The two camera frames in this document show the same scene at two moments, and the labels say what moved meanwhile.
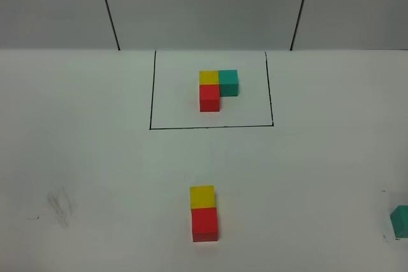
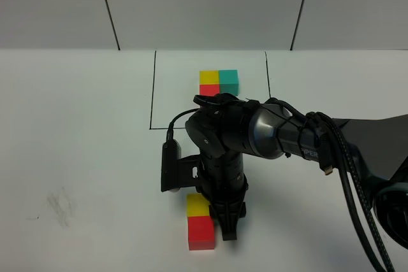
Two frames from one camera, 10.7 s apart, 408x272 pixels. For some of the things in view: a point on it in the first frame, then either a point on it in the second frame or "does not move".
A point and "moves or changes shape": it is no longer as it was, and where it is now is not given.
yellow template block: x=209 y=77 does not move
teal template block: x=228 y=83 does not move
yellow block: x=202 y=197 moves or changes shape
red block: x=204 y=225 moves or changes shape
